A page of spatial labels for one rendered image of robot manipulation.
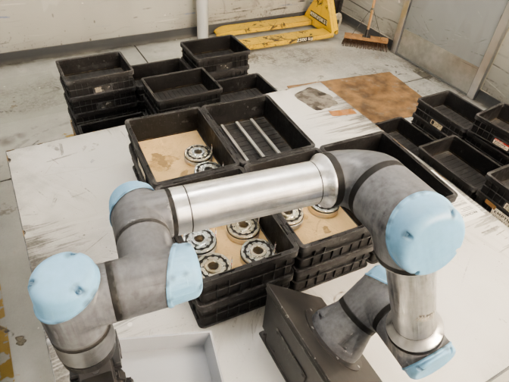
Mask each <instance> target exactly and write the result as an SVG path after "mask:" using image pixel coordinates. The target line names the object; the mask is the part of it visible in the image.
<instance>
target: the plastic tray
mask: <svg viewBox="0 0 509 382"><path fill-rule="evenodd" d="M119 341H120V347H121V352H122V357H123V358H122V359H121V362H122V368H121V369H122V370H123V371H124V372H125V373H126V377H131V378H132V379H133V380H134V382H224V380H223V375H222V371H221V368H220V363H219V360H218V357H217V351H216V348H215V345H214V339H213V336H212V332H211V330H209V331H199V332H189V333H170V334H161V335H151V336H141V337H122V338H119Z"/></svg>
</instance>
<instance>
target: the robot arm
mask: <svg viewBox="0 0 509 382"><path fill-rule="evenodd" d="M318 204H319V205H321V206H322V207H324V208H332V207H335V206H342V207H345V208H347V209H349V210H350V211H351V212H352V213H353V214H354V215H355V217H356V218H357V219H358V220H359V221H360V222H361V223H362V224H363V225H364V226H365V227H366V228H367V230H368V231H369V233H370V235H371V237H372V242H373V251H374V254H375V256H376V259H377V261H378V262H379V263H380V265H375V266H374V267H373V268H371V269H370V270H369V271H368V272H367V273H365V274H364V276H363V277H362V278H361V279H360V280H359V281H358V282H357V283H356V284H355V285H354V286H353V287H352V288H351V289H350V290H349V291H347V292H346V293H345V294H344V295H343V296H342V297H341V298H340V299H339V300H338V301H336V302H334V303H332V304H330V305H327V306H325V307H323V308H321V309H318V310H317V311H316V312H315V313H314V314H313V315H312V322H313V325H314V327H315V329H316V331H317V332H318V334H319V335H320V337H321V339H322V340H323V341H324V343H325V344H326V345H328V347H329V348H330V349H331V350H332V351H333V352H334V353H335V354H337V356H338V357H340V358H341V359H343V360H344V361H346V362H349V363H355V362H356V361H357V360H358V359H359V358H360V357H361V355H362V353H363V351H364V350H365V348H366V346H367V344H368V342H369V340H370V338H371V337H372V336H373V335H374V334H375V333H377V334H378V335H379V337H380V338H381V340H382V341H383V342H384V343H385V345H386V346H387V348H388V349H389V351H390V352H391V354H393V356H394V357H395V359H396V360H397V362H398V363H399V365H400V366H401V369H402V371H405V373H406V374H407V375H408V377H409V378H411V379H414V380H419V379H421V378H424V377H426V376H428V375H430V374H432V373H434V372H435V371H438V370H439V369H440V368H441V367H443V366H444V365H446V364H447V363H448V362H449V361H450V360H451V359H452V358H453V357H454V355H455V353H456V349H455V348H454V346H453V345H452V342H451V341H449V340H448V339H447V338H446V336H445V335H444V324H443V321H442V318H441V316H440V314H439V313H438V312H437V311H436V272H437V271H438V270H439V269H441V268H443V267H444V266H446V265H447V263H449V262H450V261H451V260H452V259H453V257H455V256H456V254H457V252H456V249H458V248H460V247H461V245H462V243H463V241H464V235H465V224H464V219H463V218H462V216H461V214H460V213H459V211H458V210H457V209H456V208H454V206H453V205H452V204H451V203H450V202H449V201H448V200H447V199H446V198H445V197H444V196H442V195H441V194H439V193H437V192H436V191H435V190H434V189H432V188H431V187H430V186H428V185H427V184H426V183H425V182H423V181H422V180H421V179H420V178H419V177H418V176H417V175H415V174H414V173H413V172H412V171H410V170H409V169H408V168H406V167H405V166H404V165H403V164H402V163H401V162H400V161H399V160H398V159H396V158H393V157H392V156H390V155H387V154H385V153H381V152H375V151H370V150H360V149H347V150H335V151H331V152H322V153H317V154H315V155H313V156H312V158H311V160H310V161H305V162H301V163H297V164H289V165H285V166H281V167H277V168H269V169H265V170H261V171H253V172H249V173H245V174H237V175H233V176H229V177H221V178H217V179H213V180H206V181H202V182H197V183H190V184H186V185H182V186H174V187H170V188H166V189H158V190H154V189H153V188H152V187H151V186H150V185H149V184H147V183H143V182H140V181H138V180H134V181H129V182H125V183H123V184H121V185H119V186H118V187H117V188H116V189H115V190H114V191H113V192H112V194H111V196H110V199H109V206H108V207H109V213H110V214H109V221H110V224H111V226H112V228H113V232H114V239H115V243H116V247H117V254H118V258H117V259H114V260H111V261H106V262H102V263H98V264H96V263H94V261H93V260H92V259H91V258H90V257H89V256H87V255H85V254H83V253H81V252H79V253H75V252H61V253H58V254H56V255H53V256H51V257H49V258H47V259H46V260H44V261H43V262H41V263H40V264H39V265H38V266H37V267H36V268H35V270H34V271H33V273H32V274H31V276H30V279H29V283H28V287H27V289H28V291H29V295H30V298H31V300H32V303H33V311H34V313H35V315H36V317H37V318H38V319H39V320H40V322H41V324H42V326H43V328H44V330H45V332H46V334H47V336H48V338H47V340H46V343H47V345H48V346H50V345H53V347H54V349H55V352H56V354H57V356H58V358H59V359H60V361H61V362H62V363H63V365H64V367H65V368H66V369H67V370H68V371H69V372H70V382H134V380H133V379H132V378H131V377H126V373H125V372H124V371H123V370H122V369H121V368H122V362H121V359H122V358H123V357H122V352H121V347H120V341H119V338H118V335H117V331H116V329H114V325H113V324H114V323H117V322H118V321H124V320H126V319H130V318H134V317H137V316H140V315H145V314H148V313H151V312H156V311H158V310H161V309H164V308H173V307H174V306H175V305H178V304H180V303H183V302H187V301H189V300H192V299H196V298H198V297H199V296H200V295H201V292H202V288H203V282H202V275H201V268H200V264H199V261H198V257H197V255H196V252H195V250H194V248H193V247H192V245H191V244H190V243H180V244H178V243H173V240H172V237H175V236H180V235H183V234H187V233H193V232H197V231H200V230H207V229H211V228H214V227H220V226H223V225H228V224H234V223H237V222H241V221H247V220H251V219H254V218H260V217H264V216H268V215H272V214H278V213H281V212H284V211H291V210H295V209H298V208H304V207H308V206H312V205H318Z"/></svg>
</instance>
